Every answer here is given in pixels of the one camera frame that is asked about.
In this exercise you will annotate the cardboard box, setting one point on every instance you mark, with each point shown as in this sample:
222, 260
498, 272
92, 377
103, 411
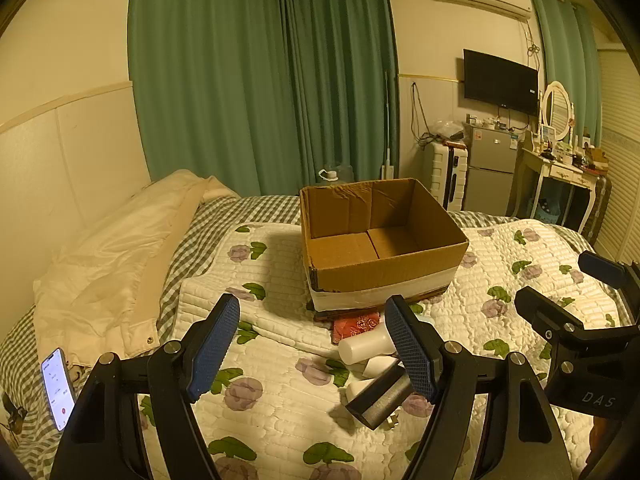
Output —
380, 270

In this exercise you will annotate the blue patterned stool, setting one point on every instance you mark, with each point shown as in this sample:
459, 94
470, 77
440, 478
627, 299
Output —
547, 205

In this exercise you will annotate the white louvered door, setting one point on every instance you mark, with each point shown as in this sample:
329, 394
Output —
622, 150

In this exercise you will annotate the dark green curtain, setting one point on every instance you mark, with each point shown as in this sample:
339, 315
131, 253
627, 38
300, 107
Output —
345, 75
200, 75

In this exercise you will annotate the floral quilted blanket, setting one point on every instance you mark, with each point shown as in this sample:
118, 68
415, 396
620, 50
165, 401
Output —
280, 410

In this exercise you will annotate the cream duvet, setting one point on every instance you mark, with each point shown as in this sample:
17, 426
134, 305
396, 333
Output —
120, 260

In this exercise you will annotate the light green curtain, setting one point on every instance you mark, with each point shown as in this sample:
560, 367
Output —
570, 60

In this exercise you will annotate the white dressing table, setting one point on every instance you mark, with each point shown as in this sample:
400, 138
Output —
565, 170

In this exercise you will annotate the silver small fridge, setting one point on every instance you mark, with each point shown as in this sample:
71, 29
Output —
492, 165

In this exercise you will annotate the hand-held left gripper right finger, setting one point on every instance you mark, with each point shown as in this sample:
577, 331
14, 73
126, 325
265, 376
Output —
410, 350

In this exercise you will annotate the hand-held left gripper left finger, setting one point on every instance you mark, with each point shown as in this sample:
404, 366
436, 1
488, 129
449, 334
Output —
215, 350

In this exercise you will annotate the grey rectangular block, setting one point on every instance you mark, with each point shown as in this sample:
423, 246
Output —
382, 400

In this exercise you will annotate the smartphone with lit screen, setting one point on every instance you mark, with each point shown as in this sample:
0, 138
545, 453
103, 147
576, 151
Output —
57, 390

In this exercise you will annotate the white suitcase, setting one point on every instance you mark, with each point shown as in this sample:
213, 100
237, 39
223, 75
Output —
442, 175

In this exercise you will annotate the small white plastic bottle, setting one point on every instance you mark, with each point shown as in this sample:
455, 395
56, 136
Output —
380, 366

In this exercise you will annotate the clear plastic bag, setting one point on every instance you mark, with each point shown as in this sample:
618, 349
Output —
447, 130

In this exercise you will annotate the oval white vanity mirror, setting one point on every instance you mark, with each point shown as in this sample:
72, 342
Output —
557, 110

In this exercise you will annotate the white plastic jar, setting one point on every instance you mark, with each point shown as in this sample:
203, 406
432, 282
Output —
361, 389

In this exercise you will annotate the brown suitcase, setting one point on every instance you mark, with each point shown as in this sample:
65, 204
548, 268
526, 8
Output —
600, 210

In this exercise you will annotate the clear water jug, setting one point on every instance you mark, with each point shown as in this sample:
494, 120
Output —
336, 174

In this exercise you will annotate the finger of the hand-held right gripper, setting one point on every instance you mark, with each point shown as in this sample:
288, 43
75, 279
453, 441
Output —
542, 307
602, 267

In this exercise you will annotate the large white plastic bottle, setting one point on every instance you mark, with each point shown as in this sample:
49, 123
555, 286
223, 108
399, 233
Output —
365, 345

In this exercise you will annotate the red patterned packet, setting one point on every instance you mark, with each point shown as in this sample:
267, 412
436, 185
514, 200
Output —
357, 326

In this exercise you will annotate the wall-mounted black television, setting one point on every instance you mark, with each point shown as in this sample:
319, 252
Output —
500, 80

